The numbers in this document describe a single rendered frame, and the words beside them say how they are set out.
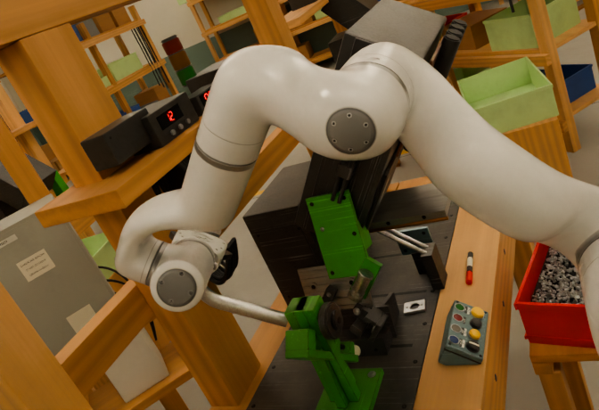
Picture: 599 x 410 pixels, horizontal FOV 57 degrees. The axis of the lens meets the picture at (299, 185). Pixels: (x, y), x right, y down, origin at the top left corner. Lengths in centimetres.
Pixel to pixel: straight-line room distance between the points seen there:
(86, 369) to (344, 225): 64
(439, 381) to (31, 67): 104
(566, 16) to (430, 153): 343
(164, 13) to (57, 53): 1044
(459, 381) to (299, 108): 79
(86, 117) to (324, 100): 74
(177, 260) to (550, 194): 53
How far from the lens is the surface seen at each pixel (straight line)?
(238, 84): 68
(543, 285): 145
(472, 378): 124
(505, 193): 66
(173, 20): 1160
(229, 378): 145
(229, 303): 121
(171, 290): 88
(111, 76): 718
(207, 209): 79
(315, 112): 59
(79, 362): 125
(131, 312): 134
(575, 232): 77
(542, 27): 376
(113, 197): 108
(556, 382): 147
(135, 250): 89
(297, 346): 112
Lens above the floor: 176
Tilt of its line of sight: 20 degrees down
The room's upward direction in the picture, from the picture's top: 25 degrees counter-clockwise
